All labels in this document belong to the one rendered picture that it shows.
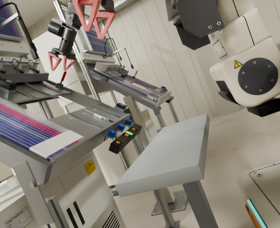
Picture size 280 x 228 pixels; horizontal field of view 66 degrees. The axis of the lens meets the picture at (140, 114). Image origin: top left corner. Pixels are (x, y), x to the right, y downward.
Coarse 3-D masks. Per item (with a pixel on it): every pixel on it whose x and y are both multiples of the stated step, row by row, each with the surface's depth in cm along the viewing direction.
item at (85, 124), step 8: (96, 104) 122; (72, 112) 100; (80, 112) 103; (96, 112) 110; (104, 112) 114; (112, 112) 119; (56, 120) 86; (64, 120) 88; (72, 120) 91; (80, 120) 94; (88, 120) 97; (96, 120) 100; (104, 120) 103; (112, 120) 107; (72, 128) 84; (80, 128) 87; (88, 128) 89; (96, 128) 92; (0, 136) 64; (88, 136) 83; (16, 144) 62; (32, 152) 61
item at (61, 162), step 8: (120, 120) 105; (104, 128) 89; (112, 128) 99; (96, 136) 82; (104, 136) 92; (80, 144) 71; (88, 144) 77; (96, 144) 86; (64, 152) 63; (72, 152) 67; (80, 152) 74; (88, 152) 81; (56, 160) 59; (64, 160) 64; (72, 160) 70; (56, 168) 61; (64, 168) 66
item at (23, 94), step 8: (16, 88) 104; (24, 88) 107; (32, 88) 111; (40, 88) 115; (48, 88) 120; (56, 88) 125; (0, 96) 89; (8, 96) 92; (16, 96) 95; (24, 96) 98; (32, 96) 101; (40, 96) 104; (48, 96) 109; (16, 104) 98
